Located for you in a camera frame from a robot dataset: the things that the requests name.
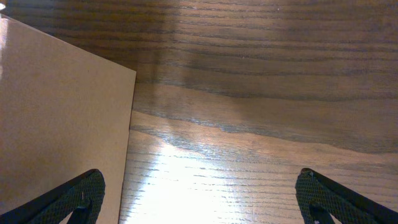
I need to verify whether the brown cardboard box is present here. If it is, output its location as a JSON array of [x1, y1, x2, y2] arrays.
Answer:
[[1, 16, 136, 223]]

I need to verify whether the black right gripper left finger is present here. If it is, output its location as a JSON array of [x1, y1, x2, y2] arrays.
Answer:
[[1, 169, 105, 224]]

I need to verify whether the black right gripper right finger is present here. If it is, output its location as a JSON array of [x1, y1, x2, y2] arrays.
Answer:
[[295, 168, 397, 224]]

